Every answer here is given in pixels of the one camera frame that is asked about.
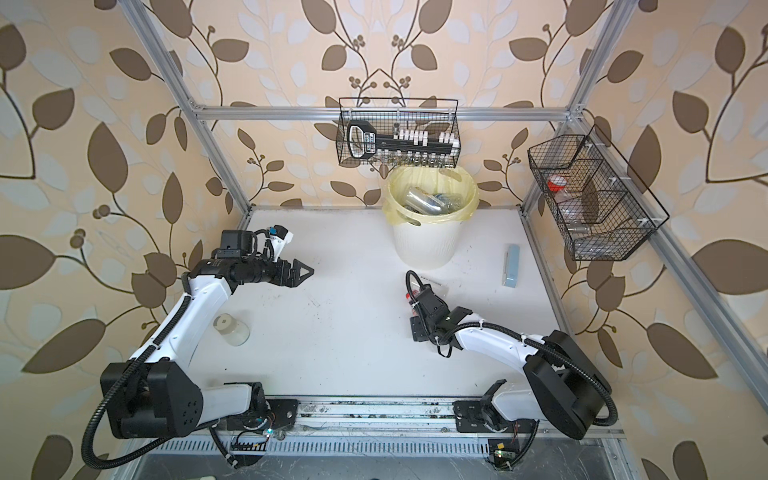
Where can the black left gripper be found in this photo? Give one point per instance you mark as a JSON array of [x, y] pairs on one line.
[[292, 280]]

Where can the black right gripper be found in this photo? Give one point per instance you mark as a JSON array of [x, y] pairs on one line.
[[417, 329]]

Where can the clear bottle red cap red print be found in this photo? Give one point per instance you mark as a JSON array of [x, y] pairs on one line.
[[412, 304]]

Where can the clear bottle green red neck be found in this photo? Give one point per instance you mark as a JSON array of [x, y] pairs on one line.
[[424, 203]]

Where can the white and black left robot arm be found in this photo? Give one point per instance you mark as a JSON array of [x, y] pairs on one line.
[[152, 396]]

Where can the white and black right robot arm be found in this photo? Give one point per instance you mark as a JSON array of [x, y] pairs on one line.
[[571, 393]]

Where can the white ribbed waste bin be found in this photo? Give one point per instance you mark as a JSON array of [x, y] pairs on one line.
[[426, 242]]

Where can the yellow bin liner bag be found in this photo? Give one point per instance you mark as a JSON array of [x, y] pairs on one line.
[[454, 190]]

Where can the black rack of white vials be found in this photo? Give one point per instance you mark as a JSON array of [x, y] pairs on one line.
[[365, 142]]

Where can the red capped item in basket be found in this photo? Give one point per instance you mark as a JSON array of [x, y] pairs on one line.
[[556, 183]]

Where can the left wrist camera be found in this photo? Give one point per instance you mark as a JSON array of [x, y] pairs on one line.
[[263, 244]]

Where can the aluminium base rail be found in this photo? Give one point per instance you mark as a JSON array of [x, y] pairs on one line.
[[388, 438]]

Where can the black wire basket back wall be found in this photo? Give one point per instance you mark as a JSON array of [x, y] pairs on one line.
[[432, 114]]

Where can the black wire basket wall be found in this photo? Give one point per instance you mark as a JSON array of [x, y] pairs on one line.
[[432, 114], [606, 210]]

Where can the black wire basket right wall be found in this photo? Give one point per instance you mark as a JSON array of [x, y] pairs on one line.
[[606, 210]]

